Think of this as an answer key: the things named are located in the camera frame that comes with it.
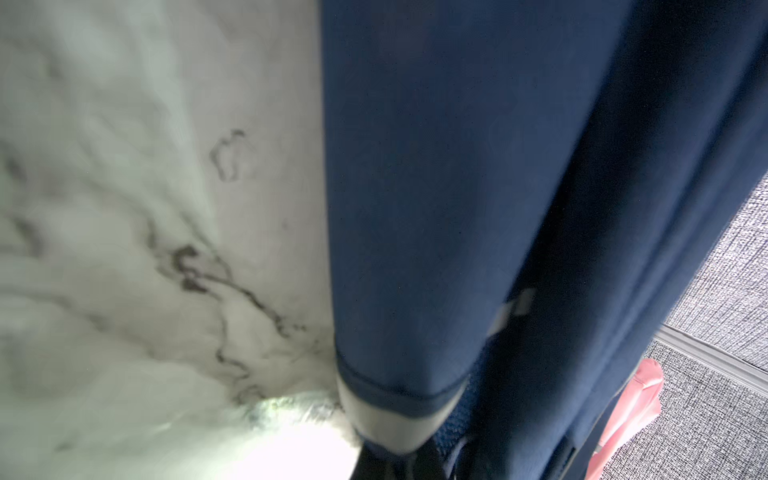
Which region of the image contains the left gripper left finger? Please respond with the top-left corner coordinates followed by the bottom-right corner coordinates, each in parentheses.
top-left (350, 447), bottom-right (389, 480)

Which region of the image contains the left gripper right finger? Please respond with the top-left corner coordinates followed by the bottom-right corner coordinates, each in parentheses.
top-left (407, 440), bottom-right (446, 480)

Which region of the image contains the pink backpack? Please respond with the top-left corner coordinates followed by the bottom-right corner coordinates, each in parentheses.
top-left (586, 358), bottom-right (664, 480)

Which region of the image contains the navy blue backpack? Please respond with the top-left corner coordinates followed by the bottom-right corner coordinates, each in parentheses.
top-left (320, 1), bottom-right (767, 479)

